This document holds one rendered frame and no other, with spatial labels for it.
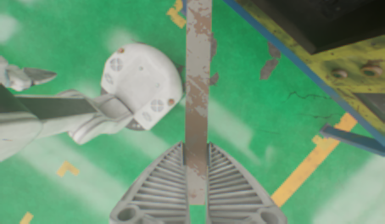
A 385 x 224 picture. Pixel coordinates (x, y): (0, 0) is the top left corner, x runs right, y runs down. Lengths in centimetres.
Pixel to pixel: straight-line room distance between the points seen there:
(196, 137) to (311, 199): 203
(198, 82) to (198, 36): 5
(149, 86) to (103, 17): 85
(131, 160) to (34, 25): 156
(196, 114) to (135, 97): 102
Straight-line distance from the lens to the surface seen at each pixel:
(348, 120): 206
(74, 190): 213
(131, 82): 118
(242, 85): 146
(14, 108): 47
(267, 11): 80
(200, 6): 18
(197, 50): 16
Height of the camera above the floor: 138
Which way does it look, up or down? 84 degrees down
